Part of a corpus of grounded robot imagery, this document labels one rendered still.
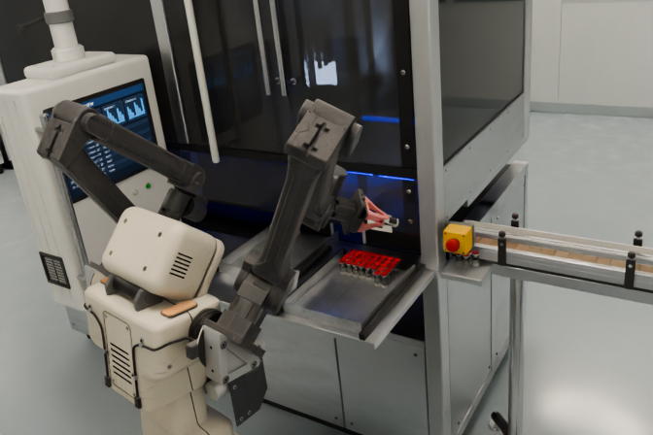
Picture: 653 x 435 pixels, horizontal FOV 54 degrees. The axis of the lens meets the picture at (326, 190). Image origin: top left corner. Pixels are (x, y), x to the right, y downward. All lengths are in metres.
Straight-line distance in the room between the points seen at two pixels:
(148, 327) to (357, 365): 1.25
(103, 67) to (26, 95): 0.29
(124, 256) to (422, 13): 0.97
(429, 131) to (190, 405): 0.96
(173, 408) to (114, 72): 1.17
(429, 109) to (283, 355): 1.23
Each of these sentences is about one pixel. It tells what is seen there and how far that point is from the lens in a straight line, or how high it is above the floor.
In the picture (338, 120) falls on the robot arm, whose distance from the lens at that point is 1.10.
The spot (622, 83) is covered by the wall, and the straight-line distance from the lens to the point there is 6.46.
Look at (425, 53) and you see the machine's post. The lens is 1.78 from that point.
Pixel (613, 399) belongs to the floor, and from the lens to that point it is 2.99.
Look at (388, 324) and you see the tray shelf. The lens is 1.79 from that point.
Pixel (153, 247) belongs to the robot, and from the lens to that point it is 1.31.
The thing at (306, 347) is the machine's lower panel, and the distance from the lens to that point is 2.50.
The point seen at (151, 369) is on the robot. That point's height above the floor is 1.14.
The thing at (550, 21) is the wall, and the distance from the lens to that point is 6.46.
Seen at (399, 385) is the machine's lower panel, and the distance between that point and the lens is 2.36.
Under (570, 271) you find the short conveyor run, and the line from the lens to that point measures 2.01.
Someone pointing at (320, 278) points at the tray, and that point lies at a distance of 2.02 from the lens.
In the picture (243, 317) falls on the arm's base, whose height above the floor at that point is 1.23.
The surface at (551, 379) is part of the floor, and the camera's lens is 3.04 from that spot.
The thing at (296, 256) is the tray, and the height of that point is 0.88.
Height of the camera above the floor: 1.90
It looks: 23 degrees down
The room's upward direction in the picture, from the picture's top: 6 degrees counter-clockwise
